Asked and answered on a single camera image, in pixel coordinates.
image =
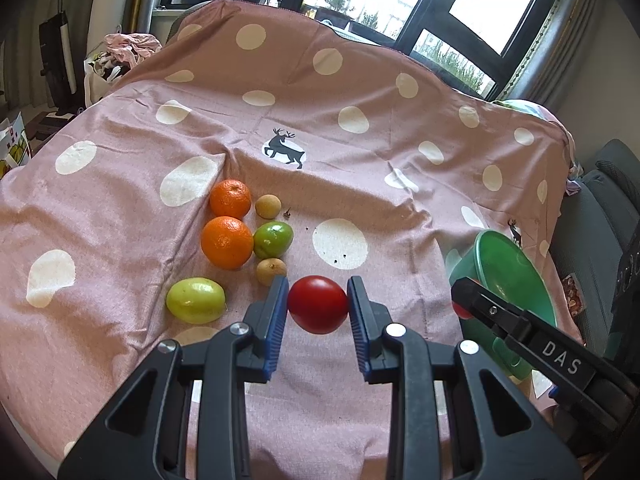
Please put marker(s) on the small red fruit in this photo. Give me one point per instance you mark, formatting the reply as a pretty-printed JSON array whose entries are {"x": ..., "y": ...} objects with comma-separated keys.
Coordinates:
[{"x": 462, "y": 311}]

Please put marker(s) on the pile of pink clothes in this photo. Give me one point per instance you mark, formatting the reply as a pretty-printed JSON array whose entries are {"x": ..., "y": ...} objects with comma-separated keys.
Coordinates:
[{"x": 131, "y": 45}]

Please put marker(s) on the pastel cloth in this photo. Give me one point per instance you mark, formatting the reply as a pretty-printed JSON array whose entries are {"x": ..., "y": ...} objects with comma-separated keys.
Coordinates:
[{"x": 525, "y": 107}]

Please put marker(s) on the green plastic bowl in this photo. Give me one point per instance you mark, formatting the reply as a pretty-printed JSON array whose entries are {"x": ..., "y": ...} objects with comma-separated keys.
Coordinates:
[{"x": 505, "y": 270}]

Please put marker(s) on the bumpy mandarin orange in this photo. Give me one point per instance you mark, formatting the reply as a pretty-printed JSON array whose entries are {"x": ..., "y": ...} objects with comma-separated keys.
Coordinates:
[{"x": 230, "y": 199}]

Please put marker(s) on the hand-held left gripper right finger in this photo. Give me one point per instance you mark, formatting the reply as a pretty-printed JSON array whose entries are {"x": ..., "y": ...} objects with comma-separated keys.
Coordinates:
[{"x": 357, "y": 321}]

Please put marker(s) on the red tomato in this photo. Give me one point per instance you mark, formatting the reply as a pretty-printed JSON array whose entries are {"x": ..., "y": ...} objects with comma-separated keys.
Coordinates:
[{"x": 318, "y": 305}]

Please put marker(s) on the grey curtain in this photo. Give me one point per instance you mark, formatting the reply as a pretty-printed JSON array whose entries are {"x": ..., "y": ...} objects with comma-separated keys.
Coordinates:
[
  {"x": 25, "y": 35},
  {"x": 565, "y": 35}
]

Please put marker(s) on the smooth orange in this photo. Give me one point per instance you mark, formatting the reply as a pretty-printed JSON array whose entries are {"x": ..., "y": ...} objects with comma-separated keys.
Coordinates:
[{"x": 227, "y": 242}]

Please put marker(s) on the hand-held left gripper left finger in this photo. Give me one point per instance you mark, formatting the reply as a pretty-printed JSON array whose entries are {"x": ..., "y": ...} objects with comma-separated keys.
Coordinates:
[{"x": 277, "y": 321}]

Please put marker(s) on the grey sofa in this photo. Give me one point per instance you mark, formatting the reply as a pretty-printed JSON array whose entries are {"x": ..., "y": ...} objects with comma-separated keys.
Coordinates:
[{"x": 600, "y": 210}]

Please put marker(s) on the black upright appliance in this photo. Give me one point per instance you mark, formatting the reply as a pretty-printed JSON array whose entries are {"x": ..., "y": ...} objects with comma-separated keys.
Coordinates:
[{"x": 56, "y": 60}]

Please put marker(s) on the white board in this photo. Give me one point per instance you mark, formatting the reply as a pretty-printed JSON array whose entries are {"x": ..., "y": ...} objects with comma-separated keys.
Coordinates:
[{"x": 109, "y": 15}]

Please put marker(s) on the printed cardboard box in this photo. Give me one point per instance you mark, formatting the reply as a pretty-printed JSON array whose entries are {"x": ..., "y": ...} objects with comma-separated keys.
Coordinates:
[{"x": 14, "y": 147}]

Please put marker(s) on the snack packet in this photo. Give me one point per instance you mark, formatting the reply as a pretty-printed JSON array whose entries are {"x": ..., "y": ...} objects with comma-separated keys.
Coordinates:
[{"x": 572, "y": 296}]

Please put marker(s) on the pink polka-dot blanket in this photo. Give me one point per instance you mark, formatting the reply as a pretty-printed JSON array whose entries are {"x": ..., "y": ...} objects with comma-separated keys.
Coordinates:
[{"x": 350, "y": 170}]

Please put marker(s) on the large green jujube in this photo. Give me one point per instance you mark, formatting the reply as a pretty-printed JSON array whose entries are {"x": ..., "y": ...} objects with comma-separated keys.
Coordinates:
[{"x": 196, "y": 300}]

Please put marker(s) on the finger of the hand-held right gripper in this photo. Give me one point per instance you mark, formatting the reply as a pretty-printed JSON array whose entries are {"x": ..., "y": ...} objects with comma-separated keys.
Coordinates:
[{"x": 520, "y": 330}]

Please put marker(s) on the brown longan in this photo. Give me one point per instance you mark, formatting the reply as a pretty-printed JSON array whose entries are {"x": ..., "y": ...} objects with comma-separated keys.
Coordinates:
[
  {"x": 271, "y": 271},
  {"x": 266, "y": 206}
]

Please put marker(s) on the white printed bag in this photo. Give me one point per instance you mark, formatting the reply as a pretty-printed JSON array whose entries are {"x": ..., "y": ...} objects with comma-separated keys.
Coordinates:
[{"x": 102, "y": 80}]

